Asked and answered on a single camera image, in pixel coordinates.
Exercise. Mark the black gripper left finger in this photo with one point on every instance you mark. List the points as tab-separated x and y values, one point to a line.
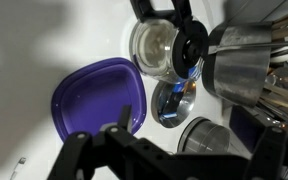
84	150

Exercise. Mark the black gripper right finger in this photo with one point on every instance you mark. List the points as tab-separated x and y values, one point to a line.
270	153

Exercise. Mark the small silver bowl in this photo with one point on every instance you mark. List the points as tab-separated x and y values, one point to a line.
170	106

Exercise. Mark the silver utensil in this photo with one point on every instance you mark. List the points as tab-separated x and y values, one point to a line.
21	161

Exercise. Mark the round steel canister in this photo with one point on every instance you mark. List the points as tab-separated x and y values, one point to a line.
204	136

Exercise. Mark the steel utensil holder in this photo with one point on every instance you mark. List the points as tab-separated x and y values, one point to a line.
237	70

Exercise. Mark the long steel utensil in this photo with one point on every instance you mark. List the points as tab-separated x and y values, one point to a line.
250	47

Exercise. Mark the glass coffee carafe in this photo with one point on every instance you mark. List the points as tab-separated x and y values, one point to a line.
154	46

